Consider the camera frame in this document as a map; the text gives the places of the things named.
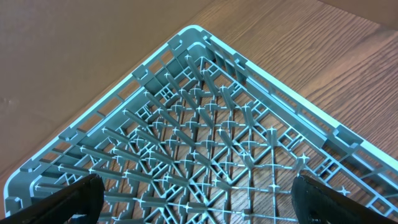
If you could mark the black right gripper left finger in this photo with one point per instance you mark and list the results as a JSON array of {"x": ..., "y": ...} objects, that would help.
[{"x": 81, "y": 202}]

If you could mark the grey dishwasher rack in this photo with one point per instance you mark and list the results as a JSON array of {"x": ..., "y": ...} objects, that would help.
[{"x": 199, "y": 134}]

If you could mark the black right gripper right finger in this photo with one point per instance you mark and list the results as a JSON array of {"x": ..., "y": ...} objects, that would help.
[{"x": 314, "y": 202}]

